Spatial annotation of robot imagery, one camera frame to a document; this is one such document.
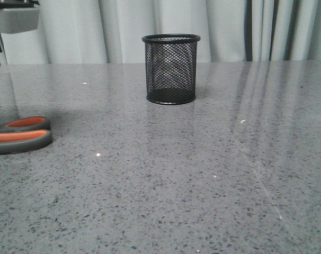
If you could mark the black mesh pen cup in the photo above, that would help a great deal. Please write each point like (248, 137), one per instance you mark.
(170, 63)

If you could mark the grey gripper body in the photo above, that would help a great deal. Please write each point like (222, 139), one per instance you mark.
(18, 16)

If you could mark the grey pleated curtain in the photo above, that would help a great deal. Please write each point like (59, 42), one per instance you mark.
(96, 32)

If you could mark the grey orange handled scissors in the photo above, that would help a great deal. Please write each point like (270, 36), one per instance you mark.
(25, 134)

